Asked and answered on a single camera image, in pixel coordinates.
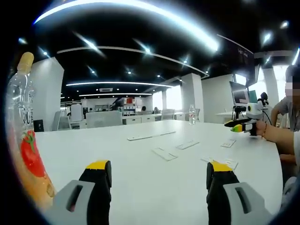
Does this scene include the small black screen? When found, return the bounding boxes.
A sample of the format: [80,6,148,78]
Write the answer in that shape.
[33,119,45,133]

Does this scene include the white side table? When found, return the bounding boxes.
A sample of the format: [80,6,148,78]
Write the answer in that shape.
[215,112,247,118]

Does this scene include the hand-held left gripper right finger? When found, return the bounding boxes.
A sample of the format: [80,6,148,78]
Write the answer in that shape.
[206,160,274,225]

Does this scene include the tomato drink plastic bottle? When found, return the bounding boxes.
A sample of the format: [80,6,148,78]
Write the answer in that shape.
[6,52,57,211]

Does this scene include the black monitor stand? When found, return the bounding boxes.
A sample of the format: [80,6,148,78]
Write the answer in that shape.
[232,105,247,120]

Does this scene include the clear water bottle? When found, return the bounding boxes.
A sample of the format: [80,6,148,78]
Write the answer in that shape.
[188,104,197,126]

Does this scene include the long white socket holder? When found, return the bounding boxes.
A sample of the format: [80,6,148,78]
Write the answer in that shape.
[127,130,177,142]

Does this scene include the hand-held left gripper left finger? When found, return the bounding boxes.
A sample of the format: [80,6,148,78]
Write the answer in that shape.
[45,160,113,225]

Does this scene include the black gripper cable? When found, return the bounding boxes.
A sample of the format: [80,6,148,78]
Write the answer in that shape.
[260,109,274,125]

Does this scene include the person's right hand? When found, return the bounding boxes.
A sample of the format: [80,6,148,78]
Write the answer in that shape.
[255,119,267,140]

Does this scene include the person's torso grey shirt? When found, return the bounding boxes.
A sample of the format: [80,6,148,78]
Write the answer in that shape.
[271,95,300,132]

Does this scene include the curved ceiling light strip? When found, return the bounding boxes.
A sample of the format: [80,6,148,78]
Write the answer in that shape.
[33,0,219,52]

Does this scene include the black computer monitor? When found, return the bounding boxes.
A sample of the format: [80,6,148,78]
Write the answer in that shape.
[229,80,250,105]

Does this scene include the person's light trousers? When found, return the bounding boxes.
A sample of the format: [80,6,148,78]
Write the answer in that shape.
[282,176,299,208]

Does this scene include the green board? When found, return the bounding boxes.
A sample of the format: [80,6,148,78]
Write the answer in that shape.
[248,90,258,104]

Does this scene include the hanging black display screen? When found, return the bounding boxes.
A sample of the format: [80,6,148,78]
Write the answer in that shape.
[245,62,261,87]

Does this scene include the white mesh office chair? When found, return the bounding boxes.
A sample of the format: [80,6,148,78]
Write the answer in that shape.
[161,108,175,121]
[85,110,123,129]
[53,111,71,131]

